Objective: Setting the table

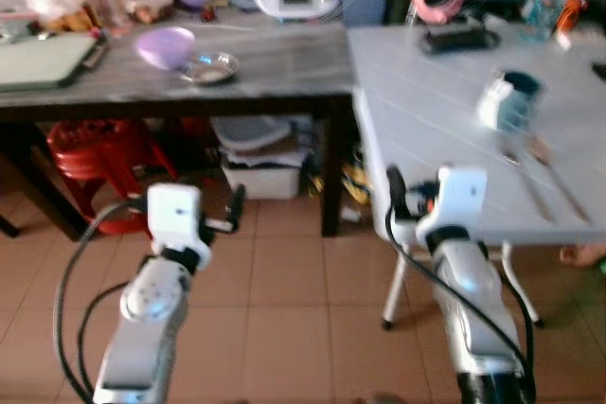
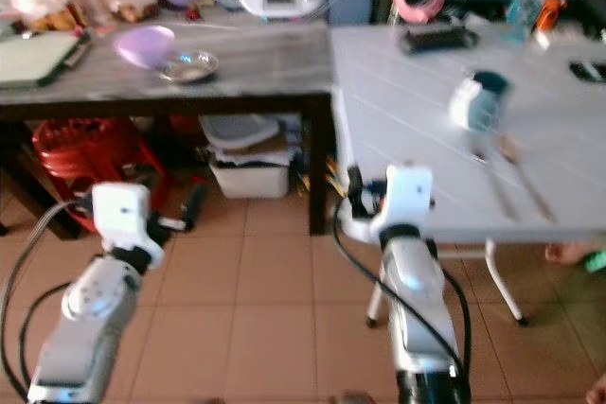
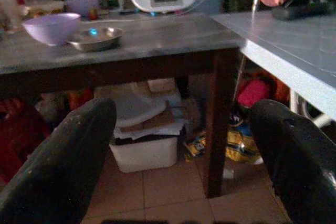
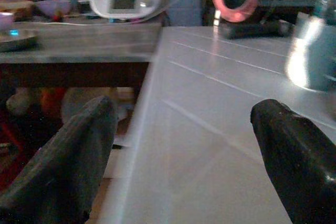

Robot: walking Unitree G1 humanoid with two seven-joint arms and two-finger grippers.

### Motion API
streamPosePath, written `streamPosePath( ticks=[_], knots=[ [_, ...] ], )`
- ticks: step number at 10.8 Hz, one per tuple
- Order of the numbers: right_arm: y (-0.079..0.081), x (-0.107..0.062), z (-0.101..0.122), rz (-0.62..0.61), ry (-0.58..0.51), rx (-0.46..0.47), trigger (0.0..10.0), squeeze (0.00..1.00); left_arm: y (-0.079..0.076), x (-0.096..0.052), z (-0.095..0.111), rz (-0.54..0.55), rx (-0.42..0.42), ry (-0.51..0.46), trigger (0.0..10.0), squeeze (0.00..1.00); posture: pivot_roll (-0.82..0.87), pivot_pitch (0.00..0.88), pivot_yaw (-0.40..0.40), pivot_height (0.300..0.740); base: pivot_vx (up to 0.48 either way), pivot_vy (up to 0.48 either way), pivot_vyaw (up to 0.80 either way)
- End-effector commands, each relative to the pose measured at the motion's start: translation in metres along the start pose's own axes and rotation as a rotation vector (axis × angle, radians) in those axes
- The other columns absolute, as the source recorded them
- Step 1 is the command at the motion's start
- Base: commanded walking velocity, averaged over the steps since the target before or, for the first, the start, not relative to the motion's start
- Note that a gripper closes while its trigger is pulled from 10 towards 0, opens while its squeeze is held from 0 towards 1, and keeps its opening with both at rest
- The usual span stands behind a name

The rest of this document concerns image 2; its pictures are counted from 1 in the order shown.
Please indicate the large purple plastic bowl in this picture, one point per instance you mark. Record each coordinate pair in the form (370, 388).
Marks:
(144, 44)

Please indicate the white and teal mug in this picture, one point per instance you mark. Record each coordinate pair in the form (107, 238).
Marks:
(478, 101)

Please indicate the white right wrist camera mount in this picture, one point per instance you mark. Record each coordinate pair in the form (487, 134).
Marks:
(407, 196)

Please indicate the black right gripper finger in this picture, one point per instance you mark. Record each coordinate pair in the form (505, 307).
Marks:
(355, 192)

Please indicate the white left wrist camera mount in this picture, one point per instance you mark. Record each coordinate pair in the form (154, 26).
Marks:
(121, 215)

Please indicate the black flat device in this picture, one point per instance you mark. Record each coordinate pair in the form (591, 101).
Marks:
(440, 40)

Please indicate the green cutting board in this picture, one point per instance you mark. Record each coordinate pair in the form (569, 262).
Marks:
(33, 59)

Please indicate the metal spoon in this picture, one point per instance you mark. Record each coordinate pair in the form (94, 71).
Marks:
(497, 182)

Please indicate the small black phone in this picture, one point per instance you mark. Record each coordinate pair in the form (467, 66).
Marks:
(587, 71)

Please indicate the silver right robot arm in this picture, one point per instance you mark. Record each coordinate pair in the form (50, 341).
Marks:
(421, 309)

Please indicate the person's bare foot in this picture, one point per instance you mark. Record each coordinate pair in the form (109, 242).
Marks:
(568, 253)

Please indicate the small orange bottle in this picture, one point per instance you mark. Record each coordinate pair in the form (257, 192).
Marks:
(550, 14)

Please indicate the white folding table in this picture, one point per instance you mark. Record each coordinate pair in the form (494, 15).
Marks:
(398, 130)

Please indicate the red plastic stool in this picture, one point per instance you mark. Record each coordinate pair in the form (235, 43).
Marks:
(85, 150)

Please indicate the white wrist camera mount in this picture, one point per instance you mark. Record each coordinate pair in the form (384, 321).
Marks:
(121, 215)
(407, 196)

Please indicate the white plastic storage box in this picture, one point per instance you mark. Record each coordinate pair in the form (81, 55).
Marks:
(249, 175)

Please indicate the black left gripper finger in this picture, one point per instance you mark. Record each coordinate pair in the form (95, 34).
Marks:
(197, 202)

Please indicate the plastic bag of bread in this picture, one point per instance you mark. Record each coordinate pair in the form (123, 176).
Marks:
(43, 5)

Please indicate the shallow metal dish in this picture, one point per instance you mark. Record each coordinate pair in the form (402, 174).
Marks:
(191, 67)

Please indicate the clear plastic food container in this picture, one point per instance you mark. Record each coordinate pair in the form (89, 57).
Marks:
(133, 3)

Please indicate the dark wooden table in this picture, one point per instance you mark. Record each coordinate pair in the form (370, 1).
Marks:
(275, 68)

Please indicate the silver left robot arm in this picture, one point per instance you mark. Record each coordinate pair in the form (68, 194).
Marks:
(78, 328)

